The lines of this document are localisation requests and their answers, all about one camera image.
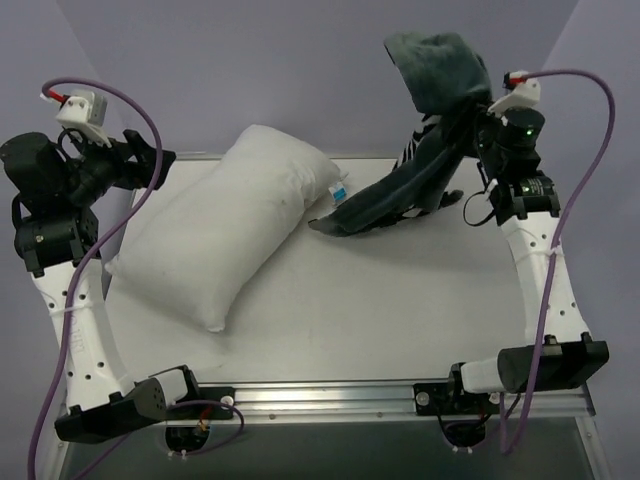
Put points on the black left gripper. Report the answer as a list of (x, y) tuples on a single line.
[(128, 163)]

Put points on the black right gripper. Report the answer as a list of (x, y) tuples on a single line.
[(480, 125)]

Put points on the zebra print pillowcase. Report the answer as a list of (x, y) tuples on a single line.
[(449, 85)]

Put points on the white pillow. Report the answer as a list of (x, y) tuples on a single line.
[(195, 255)]

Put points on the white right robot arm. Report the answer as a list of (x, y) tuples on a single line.
[(559, 352)]

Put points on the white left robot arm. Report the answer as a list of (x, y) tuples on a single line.
[(57, 239)]

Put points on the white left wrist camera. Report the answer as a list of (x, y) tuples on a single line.
[(85, 112)]

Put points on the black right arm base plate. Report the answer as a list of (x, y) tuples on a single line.
[(435, 398)]

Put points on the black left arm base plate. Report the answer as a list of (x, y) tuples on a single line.
[(203, 404)]

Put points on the aluminium front rail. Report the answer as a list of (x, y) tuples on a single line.
[(368, 402)]

